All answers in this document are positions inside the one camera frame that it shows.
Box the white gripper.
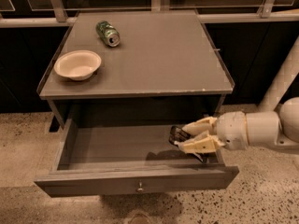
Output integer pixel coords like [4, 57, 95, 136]
[175, 111, 248, 154]

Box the black rxbar chocolate bar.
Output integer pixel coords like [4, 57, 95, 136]
[169, 126, 192, 145]

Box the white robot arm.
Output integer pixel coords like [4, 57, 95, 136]
[169, 38, 299, 155]

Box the round metal drawer knob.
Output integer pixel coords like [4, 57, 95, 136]
[136, 181, 145, 193]

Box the open grey top drawer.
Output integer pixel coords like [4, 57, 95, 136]
[35, 118, 239, 197]

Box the grey wooden nightstand cabinet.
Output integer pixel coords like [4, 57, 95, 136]
[36, 10, 235, 130]

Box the green soda can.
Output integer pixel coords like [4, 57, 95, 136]
[95, 21, 121, 48]

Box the white paper bowl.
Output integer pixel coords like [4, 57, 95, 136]
[54, 50, 102, 81]

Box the metal railing frame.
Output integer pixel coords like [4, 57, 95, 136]
[0, 0, 299, 28]

